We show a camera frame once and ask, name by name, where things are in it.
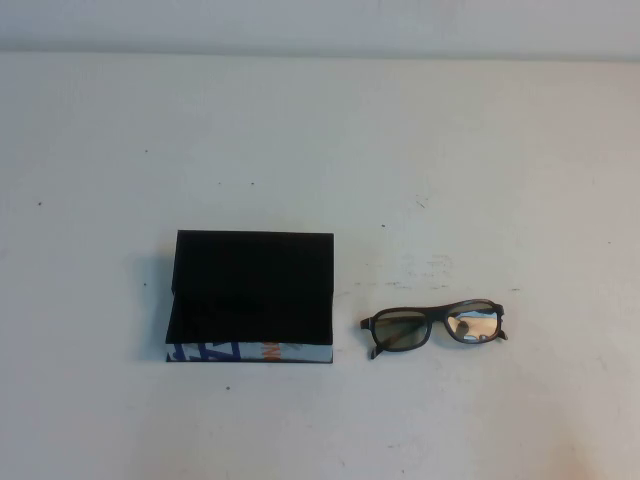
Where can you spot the black printed glasses case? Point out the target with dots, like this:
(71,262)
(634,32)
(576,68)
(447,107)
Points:
(250,285)

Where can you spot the black-framed glasses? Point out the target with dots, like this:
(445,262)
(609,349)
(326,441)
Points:
(445,307)

